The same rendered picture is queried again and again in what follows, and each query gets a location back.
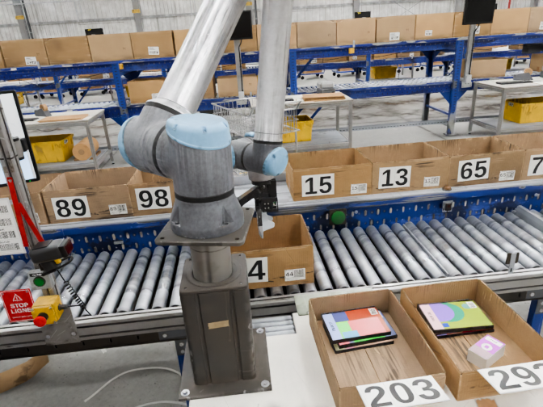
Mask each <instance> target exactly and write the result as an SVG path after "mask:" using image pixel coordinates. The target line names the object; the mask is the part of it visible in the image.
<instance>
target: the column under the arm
mask: <svg viewBox="0 0 543 407"><path fill-rule="evenodd" d="M231 262H232V274H231V275H230V277H229V278H227V279H225V280H223V281H221V282H217V283H204V282H200V281H199V280H197V279H195V277H194V275H193V269H192V258H187V259H186V260H185V263H184V267H183V274H182V278H181V283H180V287H179V298H180V302H181V307H182V312H183V320H184V325H185V330H186V335H187V342H186V348H185V354H184V360H183V370H182V376H181V382H180V388H179V401H191V400H198V399H205V398H212V397H226V396H232V395H240V394H247V393H254V392H267V391H272V379H271V372H270V365H269V358H268V351H267V337H266V330H265V327H262V328H254V329H253V325H252V317H251V308H250V292H249V283H248V274H247V266H246V255H245V254H244V253H239V254H231Z"/></svg>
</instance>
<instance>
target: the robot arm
mask: <svg viewBox="0 0 543 407"><path fill-rule="evenodd" d="M246 3H247V0H204V1H203V2H202V4H201V6H200V9H199V11H198V13H197V15H196V17H195V19H194V21H193V23H192V25H191V27H190V30H189V32H188V34H187V36H186V38H185V40H184V42H183V44H182V46H181V48H180V50H179V53H178V55H177V57H176V58H175V61H174V63H173V65H172V66H171V69H170V72H169V73H168V75H167V77H166V80H165V81H164V83H163V85H162V89H161V90H160V92H159V94H158V97H157V98H155V99H151V100H148V101H146V103H145V106H144V107H143V109H142V111H141V114H140V115H135V116H133V117H131V118H129V119H128V120H126V121H125V122H124V123H123V125H122V126H121V128H120V131H119V135H118V147H119V151H120V154H121V156H122V157H123V159H124V160H125V161H126V162H127V163H128V164H129V165H131V166H133V167H135V168H137V169H138V170H140V171H143V172H148V173H151V174H156V175H159V176H162V177H165V178H170V179H173V184H174V191H175V202H174V206H173V209H172V213H171V216H170V227H171V230H172V232H173V233H175V234H176V235H178V236H181V237H185V238H191V239H209V238H215V237H222V236H225V235H228V234H230V233H233V232H235V231H237V230H238V229H240V228H241V227H242V225H243V224H244V213H243V210H242V206H243V205H244V204H246V203H247V202H249V201H250V200H252V199H255V211H256V215H257V223H258V230H259V235H260V236H261V238H263V231H265V230H268V229H272V228H273V227H274V226H275V223H274V222H272V220H273V218H272V216H269V215H267V212H278V211H279V209H278V198H277V191H276V179H275V178H274V176H277V175H280V174H281V173H282V172H283V171H284V169H285V168H286V165H287V164H288V152H287V151H286V149H285V148H283V147H282V145H283V139H282V135H283V124H284V105H285V95H286V85H287V74H288V55H289V45H290V34H291V24H292V13H293V0H263V9H262V22H261V36H260V48H259V73H258V86H257V99H256V112H255V132H246V133H245V136H244V137H245V138H241V139H237V140H233V141H232V140H231V135H230V133H229V124H228V122H227V121H226V120H225V119H224V118H222V117H220V116H217V115H211V114H204V113H196V112H197V110H198V107H199V105H200V103H201V101H202V98H203V97H204V94H205V92H206V90H207V88H208V85H209V83H210V82H211V80H212V77H213V75H214V73H215V71H216V68H217V66H218V64H219V62H220V60H221V57H222V55H223V53H224V51H225V48H226V46H227V44H228V43H229V39H230V37H231V36H232V34H233V32H234V29H235V27H236V25H237V23H238V20H239V18H240V16H241V14H242V12H243V9H244V7H245V5H246ZM233 169H240V170H246V171H248V177H249V180H251V183H252V185H254V186H253V187H252V188H251V189H249V190H248V191H246V192H245V193H243V194H242V195H240V196H239V197H236V195H235V193H234V172H233ZM263 185H264V186H263ZM276 202H277V206H276Z"/></svg>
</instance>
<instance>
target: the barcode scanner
mask: <svg viewBox="0 0 543 407"><path fill-rule="evenodd" d="M73 249H74V247H73V245H72V243H71V241H70V239H69V238H66V239H56V240H53V239H51V240H47V241H40V242H38V243H37V244H36V245H34V247H33V248H32V249H31V250H30V251H29V256H30V258H31V260H32V262H33V263H35V264H38V263H39V264H40V265H41V266H42V267H43V268H44V271H43V273H42V274H41V276H46V275H49V274H51V273H53V272H55V271H57V267H59V266H60V265H61V260H60V258H67V257H68V256H69V255H70V253H71V252H72V250H73Z"/></svg>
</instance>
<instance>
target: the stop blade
mask: <svg viewBox="0 0 543 407"><path fill-rule="evenodd" d="M402 227H403V228H404V229H405V230H406V231H407V232H408V233H409V235H410V236H411V237H412V238H413V239H414V240H415V242H416V243H417V244H418V245H419V246H420V247H421V248H422V250H423V251H424V252H425V253H426V254H427V255H428V257H429V258H430V259H431V260H432V261H433V262H434V263H435V264H436V265H437V266H438V267H439V268H440V269H441V271H442V272H443V273H444V274H445V275H446V276H447V278H448V276H449V273H448V272H447V271H446V270H445V269H444V268H443V267H442V266H441V265H440V263H439V262H438V261H437V260H436V259H435V258H434V257H433V256H432V255H431V253H430V252H429V251H428V250H427V249H426V248H425V247H424V246H423V244H422V243H421V242H420V241H419V240H418V239H417V238H416V237H415V235H414V234H413V233H412V232H411V231H410V230H409V229H408V228H407V227H406V226H405V225H404V224H403V225H402Z"/></svg>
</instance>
